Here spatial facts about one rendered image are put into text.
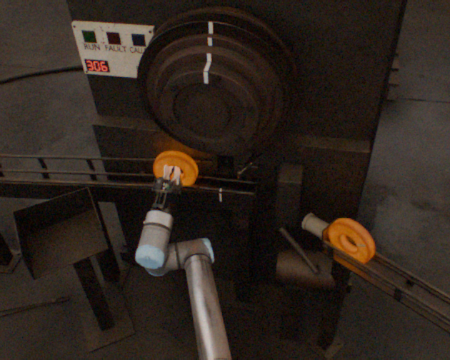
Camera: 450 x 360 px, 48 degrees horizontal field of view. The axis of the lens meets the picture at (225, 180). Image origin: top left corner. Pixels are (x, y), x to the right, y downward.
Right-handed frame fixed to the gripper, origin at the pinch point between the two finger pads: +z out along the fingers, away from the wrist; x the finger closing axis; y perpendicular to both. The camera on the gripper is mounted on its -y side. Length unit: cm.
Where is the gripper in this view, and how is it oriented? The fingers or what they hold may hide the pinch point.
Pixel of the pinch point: (174, 166)
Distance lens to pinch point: 178.1
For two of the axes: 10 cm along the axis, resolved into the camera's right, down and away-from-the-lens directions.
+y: -1.0, -4.8, -8.7
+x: -9.8, -1.0, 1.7
